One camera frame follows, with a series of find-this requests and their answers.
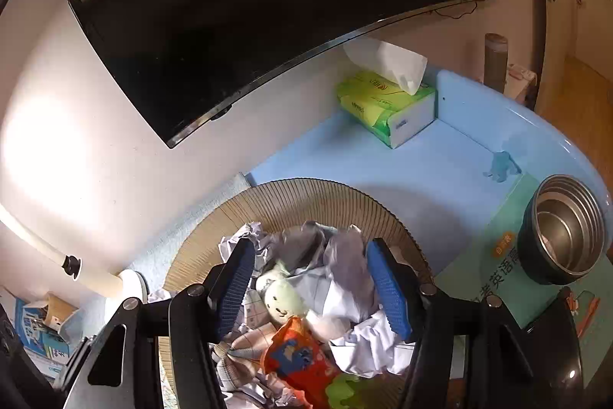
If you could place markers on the green leaf toy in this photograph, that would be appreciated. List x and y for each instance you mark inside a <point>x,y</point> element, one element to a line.
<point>349,392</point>

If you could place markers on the tan cardboard pen holder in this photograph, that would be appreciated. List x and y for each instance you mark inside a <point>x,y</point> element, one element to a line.
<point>62,311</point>

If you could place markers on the white desk lamp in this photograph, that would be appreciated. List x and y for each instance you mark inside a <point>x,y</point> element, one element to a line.
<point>96,282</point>

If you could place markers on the teal workbook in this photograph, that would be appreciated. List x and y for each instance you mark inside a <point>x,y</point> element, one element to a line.
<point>479,275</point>

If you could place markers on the stack of books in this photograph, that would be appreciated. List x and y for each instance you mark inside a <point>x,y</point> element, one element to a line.
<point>33,327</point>

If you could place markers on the red snack packet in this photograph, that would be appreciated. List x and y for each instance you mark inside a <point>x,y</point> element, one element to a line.
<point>297,361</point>

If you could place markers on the pile of papers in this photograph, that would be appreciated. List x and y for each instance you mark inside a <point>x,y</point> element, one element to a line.
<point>373,342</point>

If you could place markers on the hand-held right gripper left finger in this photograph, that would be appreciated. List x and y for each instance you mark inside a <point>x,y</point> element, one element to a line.
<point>234,289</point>

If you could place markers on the black steel thermos cup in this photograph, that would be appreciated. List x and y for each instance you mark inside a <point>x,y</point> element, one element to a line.
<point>565,231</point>

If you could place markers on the black television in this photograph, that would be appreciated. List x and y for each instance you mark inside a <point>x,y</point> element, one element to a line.
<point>263,6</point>

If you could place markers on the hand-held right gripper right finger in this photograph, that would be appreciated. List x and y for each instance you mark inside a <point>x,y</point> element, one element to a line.
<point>390,289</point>

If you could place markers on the amber ribbed glass bowl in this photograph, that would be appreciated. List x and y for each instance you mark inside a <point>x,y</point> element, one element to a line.
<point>311,203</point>

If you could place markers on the green tissue pack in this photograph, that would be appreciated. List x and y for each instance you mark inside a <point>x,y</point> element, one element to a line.
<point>373,102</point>

